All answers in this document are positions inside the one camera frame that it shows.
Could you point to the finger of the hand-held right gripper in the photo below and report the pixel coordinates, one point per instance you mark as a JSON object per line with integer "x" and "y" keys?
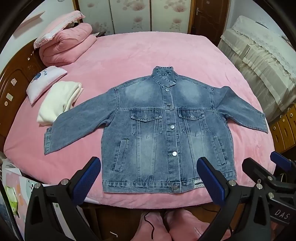
{"x": 256, "y": 171}
{"x": 281, "y": 160}

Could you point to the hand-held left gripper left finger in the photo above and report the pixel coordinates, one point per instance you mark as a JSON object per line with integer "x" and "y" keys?
{"x": 86, "y": 179}

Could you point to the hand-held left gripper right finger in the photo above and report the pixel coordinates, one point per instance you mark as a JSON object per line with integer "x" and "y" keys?
{"x": 210, "y": 183}

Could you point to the blue denim jacket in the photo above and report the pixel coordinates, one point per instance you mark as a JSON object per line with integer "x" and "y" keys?
{"x": 150, "y": 115}

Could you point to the wooden drawer cabinet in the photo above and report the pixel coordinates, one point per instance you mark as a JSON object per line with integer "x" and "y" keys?
{"x": 284, "y": 132}

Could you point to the printed paper bag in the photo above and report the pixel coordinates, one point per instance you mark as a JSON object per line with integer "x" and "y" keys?
{"x": 13, "y": 197}

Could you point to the folded cream cloth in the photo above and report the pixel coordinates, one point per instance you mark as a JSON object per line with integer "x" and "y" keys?
{"x": 57, "y": 102}

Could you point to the cream lace-covered furniture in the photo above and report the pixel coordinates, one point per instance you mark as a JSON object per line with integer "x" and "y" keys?
{"x": 259, "y": 58}

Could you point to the small white printed pillow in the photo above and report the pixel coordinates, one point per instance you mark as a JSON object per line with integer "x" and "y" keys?
{"x": 44, "y": 78}

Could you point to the wooden headboard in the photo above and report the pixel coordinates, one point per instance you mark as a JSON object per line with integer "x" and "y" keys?
{"x": 13, "y": 92}

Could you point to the folded pink quilt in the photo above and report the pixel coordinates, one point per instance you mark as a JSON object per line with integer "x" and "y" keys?
{"x": 67, "y": 46}

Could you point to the pink bed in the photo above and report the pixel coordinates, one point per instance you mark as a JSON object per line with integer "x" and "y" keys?
{"x": 138, "y": 51}

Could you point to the brown wooden door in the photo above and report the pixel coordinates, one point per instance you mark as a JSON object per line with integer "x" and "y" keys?
{"x": 208, "y": 20}

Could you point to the pink pillow with lace trim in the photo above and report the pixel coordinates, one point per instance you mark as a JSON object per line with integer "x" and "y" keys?
{"x": 62, "y": 20}

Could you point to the floral sliding-door wardrobe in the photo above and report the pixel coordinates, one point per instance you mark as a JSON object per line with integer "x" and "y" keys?
{"x": 129, "y": 16}

